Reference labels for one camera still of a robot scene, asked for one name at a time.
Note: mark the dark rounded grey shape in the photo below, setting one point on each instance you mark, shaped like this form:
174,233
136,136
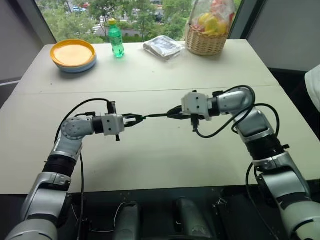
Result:
193,220
128,222

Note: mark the light blue plate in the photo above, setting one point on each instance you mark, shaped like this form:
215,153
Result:
82,68

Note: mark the dark green marker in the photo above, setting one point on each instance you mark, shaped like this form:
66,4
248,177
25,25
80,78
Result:
157,115

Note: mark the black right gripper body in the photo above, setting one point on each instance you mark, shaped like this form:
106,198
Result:
186,116

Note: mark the yellow fruit in wrap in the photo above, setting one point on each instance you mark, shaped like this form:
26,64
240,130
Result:
211,22

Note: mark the woven wicker basket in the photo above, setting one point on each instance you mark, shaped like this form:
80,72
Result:
206,41

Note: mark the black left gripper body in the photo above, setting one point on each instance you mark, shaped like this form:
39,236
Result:
125,125

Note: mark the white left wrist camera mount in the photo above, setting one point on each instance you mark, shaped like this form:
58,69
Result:
113,125

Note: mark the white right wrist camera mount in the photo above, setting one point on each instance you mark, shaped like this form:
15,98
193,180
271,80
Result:
195,102

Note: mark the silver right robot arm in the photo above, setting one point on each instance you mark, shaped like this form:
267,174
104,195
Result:
250,120

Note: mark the plastic wrapped grey packet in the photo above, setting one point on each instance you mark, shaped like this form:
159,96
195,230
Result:
162,47

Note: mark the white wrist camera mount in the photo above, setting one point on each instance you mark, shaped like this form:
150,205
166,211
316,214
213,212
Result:
113,125
195,102

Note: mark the white garment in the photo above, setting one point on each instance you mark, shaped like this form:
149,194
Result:
313,87

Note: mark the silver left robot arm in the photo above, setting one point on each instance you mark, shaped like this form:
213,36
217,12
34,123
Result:
72,130

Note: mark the green plastic bottle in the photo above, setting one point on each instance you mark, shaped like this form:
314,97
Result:
116,40

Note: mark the green marker cap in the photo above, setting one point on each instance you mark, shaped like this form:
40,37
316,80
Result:
141,117

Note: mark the black base platform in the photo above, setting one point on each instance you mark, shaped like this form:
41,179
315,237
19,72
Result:
155,212

